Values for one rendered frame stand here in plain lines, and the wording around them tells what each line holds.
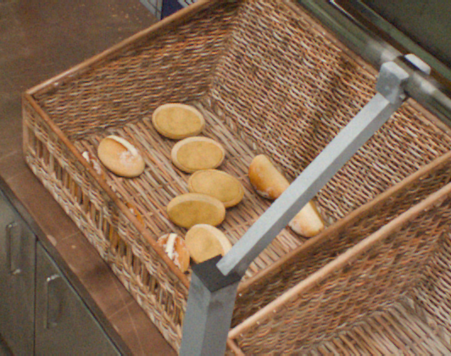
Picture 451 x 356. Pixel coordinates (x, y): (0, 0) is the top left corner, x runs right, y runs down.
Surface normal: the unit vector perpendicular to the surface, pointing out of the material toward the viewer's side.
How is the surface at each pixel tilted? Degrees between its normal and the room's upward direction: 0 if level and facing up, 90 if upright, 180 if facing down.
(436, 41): 70
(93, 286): 0
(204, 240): 53
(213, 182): 36
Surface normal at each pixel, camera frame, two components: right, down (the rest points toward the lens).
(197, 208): 0.01, 0.35
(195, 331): -0.81, 0.31
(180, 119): -0.01, 0.03
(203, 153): 0.22, 0.09
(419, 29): -0.73, 0.04
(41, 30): 0.12, -0.74
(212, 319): 0.57, 0.60
